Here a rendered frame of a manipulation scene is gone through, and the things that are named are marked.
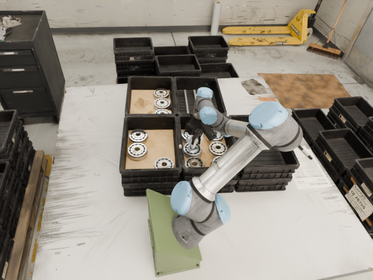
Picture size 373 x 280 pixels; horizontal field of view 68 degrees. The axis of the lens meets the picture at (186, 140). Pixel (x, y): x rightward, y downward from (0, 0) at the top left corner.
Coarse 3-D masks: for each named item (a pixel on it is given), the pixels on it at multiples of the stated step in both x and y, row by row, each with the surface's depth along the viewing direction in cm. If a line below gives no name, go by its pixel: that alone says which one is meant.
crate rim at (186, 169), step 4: (180, 116) 159; (184, 116) 160; (188, 116) 160; (180, 124) 155; (180, 128) 152; (180, 132) 150; (180, 136) 148; (232, 136) 151; (180, 140) 146; (232, 140) 149; (180, 148) 142; (184, 160) 137; (184, 164) 135; (184, 168) 133; (188, 168) 133; (192, 168) 133; (196, 168) 134; (200, 168) 134; (204, 168) 134; (184, 172) 134; (188, 172) 134; (192, 172) 135; (196, 172) 135
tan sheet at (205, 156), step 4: (204, 136) 164; (204, 140) 161; (224, 140) 162; (184, 144) 158; (200, 144) 159; (204, 144) 159; (208, 144) 159; (204, 148) 157; (208, 148) 157; (204, 152) 155; (184, 156) 152; (200, 156) 152; (204, 156) 153; (208, 156) 153; (204, 160) 151; (208, 160) 151; (212, 160) 151; (204, 164) 148; (208, 164) 149
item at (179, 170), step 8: (176, 120) 157; (176, 128) 152; (120, 152) 137; (120, 160) 134; (120, 168) 130; (144, 168) 131; (152, 168) 132; (160, 168) 132; (168, 168) 132; (176, 168) 133
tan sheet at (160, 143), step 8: (128, 136) 159; (152, 136) 161; (160, 136) 161; (168, 136) 162; (128, 144) 155; (144, 144) 156; (152, 144) 156; (160, 144) 156; (168, 144) 157; (152, 152) 152; (160, 152) 152; (168, 152) 153; (128, 160) 147; (144, 160) 148; (152, 160) 148; (128, 168) 143; (136, 168) 144
